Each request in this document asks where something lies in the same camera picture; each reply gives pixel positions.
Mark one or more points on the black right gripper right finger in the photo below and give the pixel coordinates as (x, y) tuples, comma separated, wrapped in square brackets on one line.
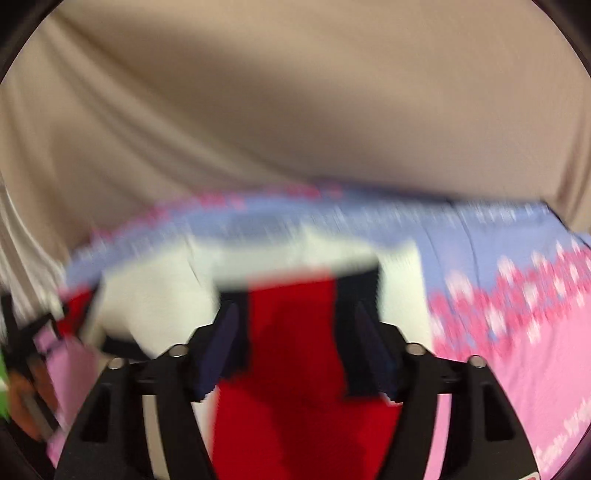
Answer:
[(485, 438)]

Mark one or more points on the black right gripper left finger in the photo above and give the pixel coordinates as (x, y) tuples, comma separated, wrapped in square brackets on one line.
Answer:
[(138, 420)]

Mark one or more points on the white red black knit sweater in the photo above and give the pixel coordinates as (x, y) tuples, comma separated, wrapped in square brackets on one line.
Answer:
[(298, 401)]

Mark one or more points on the pink lavender floral blanket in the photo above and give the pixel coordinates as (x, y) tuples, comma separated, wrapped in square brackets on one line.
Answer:
[(508, 280)]

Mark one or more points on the beige curtain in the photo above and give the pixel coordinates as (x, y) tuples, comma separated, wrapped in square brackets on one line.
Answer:
[(111, 107)]

